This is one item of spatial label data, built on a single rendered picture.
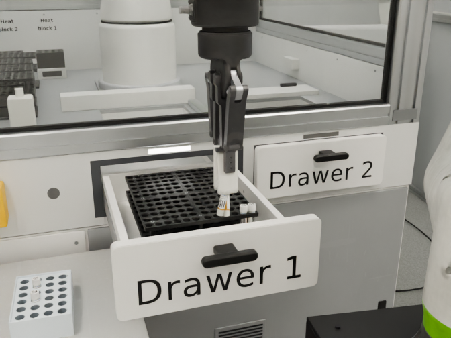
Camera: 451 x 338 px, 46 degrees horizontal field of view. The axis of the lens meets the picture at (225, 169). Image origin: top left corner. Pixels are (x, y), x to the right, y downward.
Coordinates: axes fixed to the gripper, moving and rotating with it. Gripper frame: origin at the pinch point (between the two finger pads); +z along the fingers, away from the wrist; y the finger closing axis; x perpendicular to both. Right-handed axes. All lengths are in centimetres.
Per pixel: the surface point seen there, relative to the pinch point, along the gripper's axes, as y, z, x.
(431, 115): -172, 45, 175
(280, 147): -21.1, 4.6, 18.0
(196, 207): -3.8, 7.3, -3.7
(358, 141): -21.2, 4.9, 35.3
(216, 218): 1.0, 7.5, -1.8
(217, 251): 12.6, 6.6, -5.0
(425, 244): -122, 95, 140
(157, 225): 0.7, 7.4, -10.7
